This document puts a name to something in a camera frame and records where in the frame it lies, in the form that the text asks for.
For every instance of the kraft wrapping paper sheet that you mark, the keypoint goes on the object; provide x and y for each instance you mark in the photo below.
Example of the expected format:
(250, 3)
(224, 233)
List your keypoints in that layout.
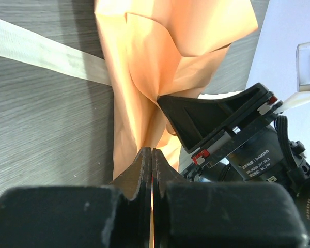
(155, 48)

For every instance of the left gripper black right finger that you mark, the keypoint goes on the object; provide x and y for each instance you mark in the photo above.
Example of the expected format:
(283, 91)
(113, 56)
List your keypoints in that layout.
(221, 214)

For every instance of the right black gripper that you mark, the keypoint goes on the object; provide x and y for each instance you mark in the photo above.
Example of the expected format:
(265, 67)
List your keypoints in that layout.
(241, 138)

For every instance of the cream ribbon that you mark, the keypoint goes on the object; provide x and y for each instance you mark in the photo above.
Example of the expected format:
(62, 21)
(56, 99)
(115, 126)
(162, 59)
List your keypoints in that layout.
(28, 47)

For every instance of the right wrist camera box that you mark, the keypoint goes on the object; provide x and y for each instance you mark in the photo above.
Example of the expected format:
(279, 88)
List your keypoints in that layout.
(303, 67)

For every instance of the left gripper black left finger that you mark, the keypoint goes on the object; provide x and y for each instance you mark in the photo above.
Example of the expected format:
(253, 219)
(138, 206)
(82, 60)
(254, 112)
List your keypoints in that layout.
(113, 215)

